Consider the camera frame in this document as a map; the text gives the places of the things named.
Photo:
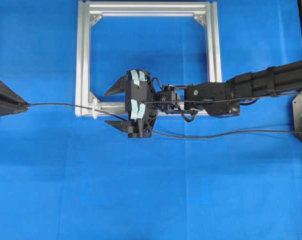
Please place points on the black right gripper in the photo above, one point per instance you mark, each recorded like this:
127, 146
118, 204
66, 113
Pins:
143, 103

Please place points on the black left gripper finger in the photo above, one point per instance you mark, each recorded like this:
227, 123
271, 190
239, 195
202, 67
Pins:
9, 96
12, 110

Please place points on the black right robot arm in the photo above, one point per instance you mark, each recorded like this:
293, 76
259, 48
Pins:
225, 99

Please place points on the blue table cloth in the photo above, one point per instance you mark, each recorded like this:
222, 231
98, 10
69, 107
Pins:
68, 177

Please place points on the silver aluminium extrusion frame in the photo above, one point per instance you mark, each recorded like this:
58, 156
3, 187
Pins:
175, 41

